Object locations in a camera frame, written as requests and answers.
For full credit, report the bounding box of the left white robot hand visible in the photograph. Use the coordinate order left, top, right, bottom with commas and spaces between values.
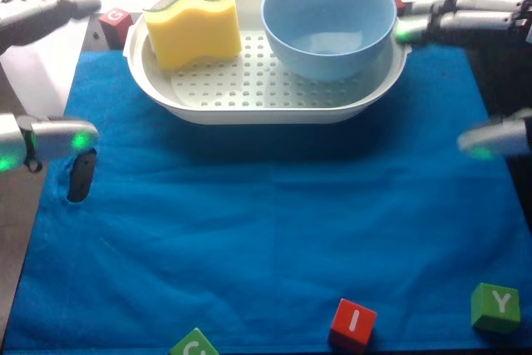
0, 0, 103, 174

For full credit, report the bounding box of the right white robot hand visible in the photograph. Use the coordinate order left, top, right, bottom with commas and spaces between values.
394, 0, 532, 161

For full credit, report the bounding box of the light blue bowl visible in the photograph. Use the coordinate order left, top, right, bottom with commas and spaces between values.
260, 0, 398, 81

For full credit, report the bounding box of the yellow sponge with green layer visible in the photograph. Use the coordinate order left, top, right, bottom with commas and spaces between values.
142, 0, 244, 71

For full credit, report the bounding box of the white perforated drain tray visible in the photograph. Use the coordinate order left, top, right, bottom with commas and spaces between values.
123, 0, 411, 126

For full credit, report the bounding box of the red block letter G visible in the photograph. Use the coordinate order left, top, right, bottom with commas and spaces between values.
98, 7, 135, 47

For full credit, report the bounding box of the blue cloth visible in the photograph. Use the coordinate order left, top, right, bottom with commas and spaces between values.
2, 42, 532, 352

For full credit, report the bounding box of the green block white letter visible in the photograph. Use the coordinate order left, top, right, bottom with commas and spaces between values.
169, 327, 220, 355

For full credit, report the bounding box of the green block letter Y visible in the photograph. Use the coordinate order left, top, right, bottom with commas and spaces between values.
470, 282, 522, 334

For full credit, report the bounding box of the red block letter I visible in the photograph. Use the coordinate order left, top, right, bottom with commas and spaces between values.
328, 298, 378, 354

